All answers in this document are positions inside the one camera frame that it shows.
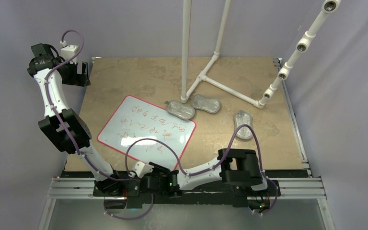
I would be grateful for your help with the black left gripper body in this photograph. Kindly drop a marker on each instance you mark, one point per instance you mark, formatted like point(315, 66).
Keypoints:
point(70, 75)

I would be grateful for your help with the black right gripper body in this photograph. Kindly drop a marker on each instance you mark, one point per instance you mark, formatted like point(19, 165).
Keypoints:
point(157, 171)

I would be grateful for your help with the white board with pink rim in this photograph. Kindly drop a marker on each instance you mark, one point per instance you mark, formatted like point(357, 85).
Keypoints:
point(148, 132)

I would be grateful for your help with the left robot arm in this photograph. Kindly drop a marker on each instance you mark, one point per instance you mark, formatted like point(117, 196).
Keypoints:
point(61, 124)

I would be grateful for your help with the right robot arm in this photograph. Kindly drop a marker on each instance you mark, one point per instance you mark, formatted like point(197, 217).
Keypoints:
point(237, 167)

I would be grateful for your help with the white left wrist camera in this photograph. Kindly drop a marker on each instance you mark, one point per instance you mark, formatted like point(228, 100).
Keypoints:
point(68, 51)

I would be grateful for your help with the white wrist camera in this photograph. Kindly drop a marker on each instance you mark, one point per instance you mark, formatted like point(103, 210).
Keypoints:
point(68, 51)
point(140, 169)

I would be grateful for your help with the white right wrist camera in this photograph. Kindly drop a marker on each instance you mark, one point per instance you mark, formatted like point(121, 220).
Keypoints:
point(140, 169)

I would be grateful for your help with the aluminium frame rails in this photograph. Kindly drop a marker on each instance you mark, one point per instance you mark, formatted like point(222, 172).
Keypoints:
point(219, 135)

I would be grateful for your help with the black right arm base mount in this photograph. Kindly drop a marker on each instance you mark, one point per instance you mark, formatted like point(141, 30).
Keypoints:
point(259, 201)

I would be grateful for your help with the white PVC pipe frame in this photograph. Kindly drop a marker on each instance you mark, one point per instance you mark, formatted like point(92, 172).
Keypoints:
point(280, 29)

